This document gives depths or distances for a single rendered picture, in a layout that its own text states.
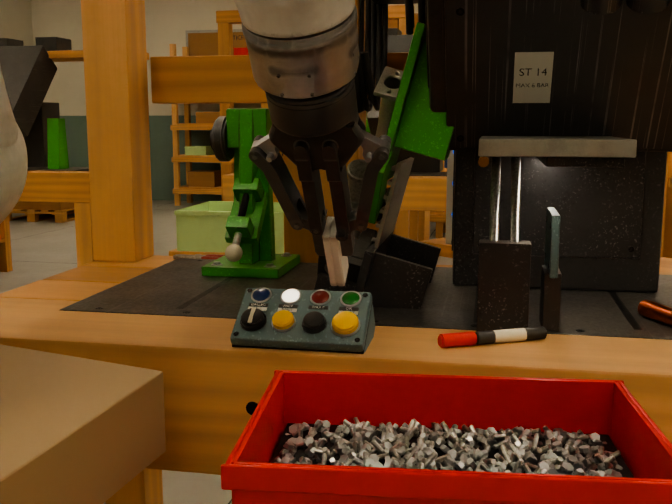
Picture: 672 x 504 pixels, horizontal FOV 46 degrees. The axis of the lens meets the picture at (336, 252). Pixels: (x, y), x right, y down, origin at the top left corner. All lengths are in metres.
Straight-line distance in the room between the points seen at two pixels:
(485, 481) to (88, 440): 0.30
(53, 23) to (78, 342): 12.16
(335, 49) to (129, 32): 1.00
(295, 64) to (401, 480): 0.31
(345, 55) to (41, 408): 0.36
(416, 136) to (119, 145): 0.70
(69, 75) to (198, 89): 11.29
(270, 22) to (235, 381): 0.44
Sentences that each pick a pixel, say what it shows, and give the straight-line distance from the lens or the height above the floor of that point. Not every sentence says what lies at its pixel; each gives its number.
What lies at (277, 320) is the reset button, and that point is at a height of 0.93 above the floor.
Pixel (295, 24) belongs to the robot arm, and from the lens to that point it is 0.60.
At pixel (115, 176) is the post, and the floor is 1.05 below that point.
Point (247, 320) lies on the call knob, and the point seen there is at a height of 0.93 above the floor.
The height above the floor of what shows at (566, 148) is 1.12.
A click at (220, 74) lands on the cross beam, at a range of 1.60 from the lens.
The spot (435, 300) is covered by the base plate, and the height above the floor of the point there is 0.90.
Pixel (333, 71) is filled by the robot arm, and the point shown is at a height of 1.19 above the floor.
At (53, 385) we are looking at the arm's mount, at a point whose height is 0.93.
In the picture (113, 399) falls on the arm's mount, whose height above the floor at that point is 0.93.
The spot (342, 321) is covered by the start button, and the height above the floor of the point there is 0.93.
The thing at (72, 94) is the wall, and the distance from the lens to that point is 12.85.
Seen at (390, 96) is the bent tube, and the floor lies 1.18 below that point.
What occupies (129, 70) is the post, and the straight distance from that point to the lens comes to 1.58.
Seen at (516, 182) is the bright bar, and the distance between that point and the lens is 1.03.
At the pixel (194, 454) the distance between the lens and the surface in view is 0.95.
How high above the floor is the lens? 1.15
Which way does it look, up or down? 9 degrees down
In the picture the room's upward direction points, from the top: straight up
